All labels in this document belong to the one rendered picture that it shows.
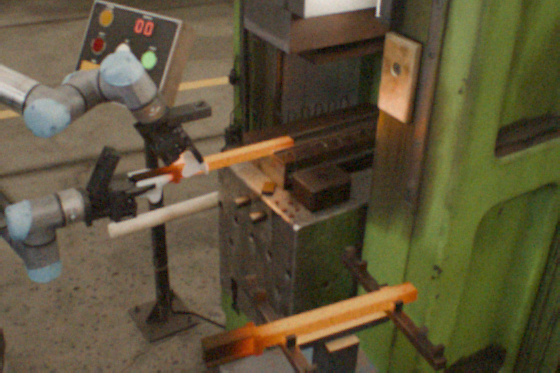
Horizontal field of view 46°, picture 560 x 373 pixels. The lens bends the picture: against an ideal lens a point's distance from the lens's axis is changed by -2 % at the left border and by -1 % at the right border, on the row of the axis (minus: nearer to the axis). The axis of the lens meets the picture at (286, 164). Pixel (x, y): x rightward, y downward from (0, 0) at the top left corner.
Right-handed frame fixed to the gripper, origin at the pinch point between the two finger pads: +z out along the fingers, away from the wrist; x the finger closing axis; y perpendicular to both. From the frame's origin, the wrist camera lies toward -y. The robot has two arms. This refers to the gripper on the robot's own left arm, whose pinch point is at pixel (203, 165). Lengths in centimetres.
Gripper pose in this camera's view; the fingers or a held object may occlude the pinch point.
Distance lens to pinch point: 160.0
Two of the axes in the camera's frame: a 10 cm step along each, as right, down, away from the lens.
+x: 5.5, 4.4, -7.1
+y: -7.5, 6.4, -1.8
